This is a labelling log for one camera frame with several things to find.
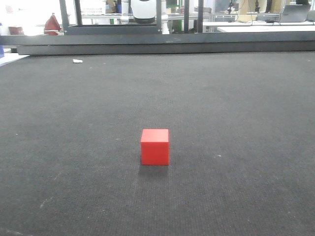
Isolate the red magnetic cube block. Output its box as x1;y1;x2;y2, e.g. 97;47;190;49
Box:
140;129;170;165

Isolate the small white paper scrap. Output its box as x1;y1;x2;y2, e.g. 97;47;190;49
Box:
72;59;83;63

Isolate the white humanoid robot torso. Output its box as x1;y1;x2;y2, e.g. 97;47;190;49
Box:
120;0;170;35

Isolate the red bag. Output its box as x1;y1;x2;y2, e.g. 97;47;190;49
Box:
44;13;61;35

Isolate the black tray table edge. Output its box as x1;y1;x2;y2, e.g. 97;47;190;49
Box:
0;31;315;56

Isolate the grey laptop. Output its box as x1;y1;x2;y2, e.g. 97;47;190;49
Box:
279;4;310;23

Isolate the black metal shelf frame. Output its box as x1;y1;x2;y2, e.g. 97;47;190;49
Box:
59;0;204;36

